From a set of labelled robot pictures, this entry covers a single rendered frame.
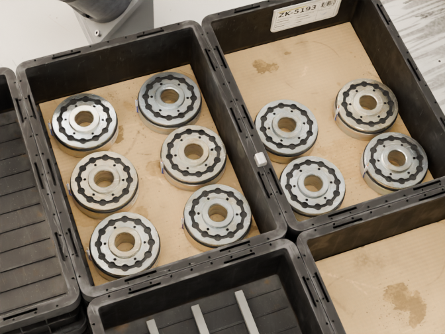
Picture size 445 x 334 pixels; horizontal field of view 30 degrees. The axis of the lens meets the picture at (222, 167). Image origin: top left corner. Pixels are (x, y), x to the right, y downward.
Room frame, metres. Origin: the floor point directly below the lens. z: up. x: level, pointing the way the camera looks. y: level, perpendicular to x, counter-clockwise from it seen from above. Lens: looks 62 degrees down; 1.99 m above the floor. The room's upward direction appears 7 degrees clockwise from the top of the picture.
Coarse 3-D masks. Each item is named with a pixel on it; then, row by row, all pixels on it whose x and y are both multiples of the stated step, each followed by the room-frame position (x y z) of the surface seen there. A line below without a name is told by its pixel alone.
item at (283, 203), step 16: (272, 0) 0.89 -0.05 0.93; (288, 0) 0.90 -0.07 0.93; (208, 16) 0.84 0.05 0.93; (224, 16) 0.85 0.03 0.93; (240, 16) 0.86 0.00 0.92; (384, 16) 0.89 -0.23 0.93; (208, 32) 0.81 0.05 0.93; (400, 48) 0.83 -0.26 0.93; (224, 64) 0.76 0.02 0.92; (416, 64) 0.80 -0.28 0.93; (416, 80) 0.77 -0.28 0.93; (240, 96) 0.70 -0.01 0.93; (432, 96) 0.74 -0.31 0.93; (240, 112) 0.67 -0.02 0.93; (432, 112) 0.72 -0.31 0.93; (256, 144) 0.62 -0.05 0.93; (272, 176) 0.58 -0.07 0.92; (400, 192) 0.57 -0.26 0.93; (416, 192) 0.57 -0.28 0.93; (288, 208) 0.52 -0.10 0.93; (352, 208) 0.53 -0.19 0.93; (368, 208) 0.54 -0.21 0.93; (288, 224) 0.50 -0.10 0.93; (304, 224) 0.50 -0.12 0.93; (320, 224) 0.50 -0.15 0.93
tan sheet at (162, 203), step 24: (192, 72) 0.80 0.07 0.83; (120, 96) 0.73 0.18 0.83; (120, 120) 0.69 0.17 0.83; (120, 144) 0.64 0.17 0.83; (144, 144) 0.65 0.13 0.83; (72, 168) 0.59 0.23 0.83; (144, 168) 0.61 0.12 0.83; (144, 192) 0.57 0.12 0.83; (168, 192) 0.57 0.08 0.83; (192, 192) 0.58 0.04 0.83; (240, 192) 0.59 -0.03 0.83; (144, 216) 0.53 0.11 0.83; (168, 216) 0.53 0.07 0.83; (216, 216) 0.54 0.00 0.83; (168, 240) 0.49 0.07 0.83
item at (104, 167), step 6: (96, 168) 0.58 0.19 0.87; (102, 168) 0.58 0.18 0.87; (108, 168) 0.58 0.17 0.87; (114, 168) 0.58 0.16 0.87; (90, 174) 0.57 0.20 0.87; (96, 174) 0.57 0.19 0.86; (114, 174) 0.57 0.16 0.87; (90, 180) 0.56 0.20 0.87; (114, 180) 0.56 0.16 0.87; (120, 180) 0.56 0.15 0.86; (90, 186) 0.55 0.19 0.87; (96, 186) 0.55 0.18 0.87; (108, 186) 0.55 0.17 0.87; (114, 186) 0.55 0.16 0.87; (96, 192) 0.54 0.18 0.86; (102, 192) 0.54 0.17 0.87; (108, 192) 0.54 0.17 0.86
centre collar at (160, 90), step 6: (168, 84) 0.75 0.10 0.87; (174, 84) 0.75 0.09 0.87; (156, 90) 0.73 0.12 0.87; (162, 90) 0.73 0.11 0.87; (174, 90) 0.74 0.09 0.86; (180, 90) 0.74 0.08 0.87; (156, 96) 0.72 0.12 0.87; (180, 96) 0.73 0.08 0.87; (156, 102) 0.71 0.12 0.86; (162, 102) 0.71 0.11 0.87; (180, 102) 0.71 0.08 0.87; (162, 108) 0.70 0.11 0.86; (168, 108) 0.70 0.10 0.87; (174, 108) 0.70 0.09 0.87
